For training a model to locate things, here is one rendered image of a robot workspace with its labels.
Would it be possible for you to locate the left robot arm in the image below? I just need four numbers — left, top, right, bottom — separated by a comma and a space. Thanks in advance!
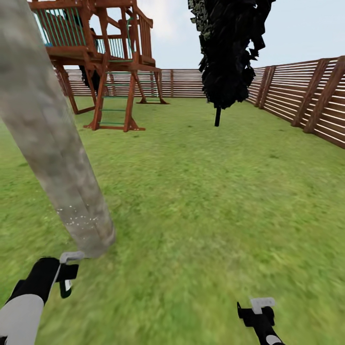
0, 251, 85, 345

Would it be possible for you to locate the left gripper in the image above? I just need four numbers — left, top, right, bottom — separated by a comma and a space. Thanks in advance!
56, 264, 79, 282

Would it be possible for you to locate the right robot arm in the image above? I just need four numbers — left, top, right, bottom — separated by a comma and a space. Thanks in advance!
237, 297, 285, 345

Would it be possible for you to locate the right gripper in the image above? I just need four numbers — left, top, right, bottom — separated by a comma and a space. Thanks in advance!
237, 306, 275, 331

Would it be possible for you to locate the pesticide atomizer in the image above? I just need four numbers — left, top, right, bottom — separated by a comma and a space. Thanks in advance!
59, 279, 72, 299

